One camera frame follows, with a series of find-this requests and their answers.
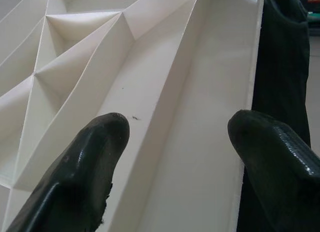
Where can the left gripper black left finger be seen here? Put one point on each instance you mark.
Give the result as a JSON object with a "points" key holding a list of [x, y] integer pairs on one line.
{"points": [[75, 177]]}

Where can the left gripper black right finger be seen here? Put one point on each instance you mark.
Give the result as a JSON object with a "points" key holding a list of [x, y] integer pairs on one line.
{"points": [[275, 172]]}

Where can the white plastic children table top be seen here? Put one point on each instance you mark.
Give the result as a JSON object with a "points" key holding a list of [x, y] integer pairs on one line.
{"points": [[175, 92]]}

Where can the black plastic table cover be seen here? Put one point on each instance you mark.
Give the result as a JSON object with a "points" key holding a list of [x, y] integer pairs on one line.
{"points": [[280, 67]]}

